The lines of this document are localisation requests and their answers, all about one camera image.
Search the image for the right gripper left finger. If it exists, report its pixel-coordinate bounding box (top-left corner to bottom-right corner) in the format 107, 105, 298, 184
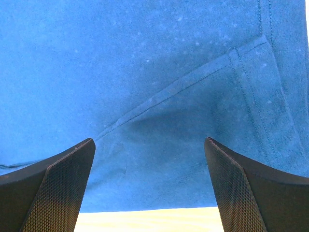
0, 138, 96, 232

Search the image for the dark blue t shirt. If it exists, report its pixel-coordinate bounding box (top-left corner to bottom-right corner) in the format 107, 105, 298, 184
0, 0, 309, 212

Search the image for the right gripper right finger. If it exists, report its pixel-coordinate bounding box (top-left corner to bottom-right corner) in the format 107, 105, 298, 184
204, 137, 309, 232

